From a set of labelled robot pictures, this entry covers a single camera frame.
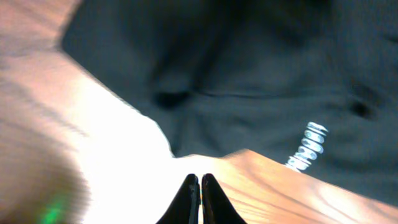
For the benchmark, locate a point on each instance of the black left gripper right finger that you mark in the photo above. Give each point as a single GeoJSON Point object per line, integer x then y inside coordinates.
{"type": "Point", "coordinates": [217, 209]}

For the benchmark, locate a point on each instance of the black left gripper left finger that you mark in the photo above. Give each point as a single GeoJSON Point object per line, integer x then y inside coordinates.
{"type": "Point", "coordinates": [184, 207]}

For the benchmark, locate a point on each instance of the black t-shirt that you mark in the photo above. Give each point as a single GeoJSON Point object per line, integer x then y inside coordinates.
{"type": "Point", "coordinates": [309, 83]}

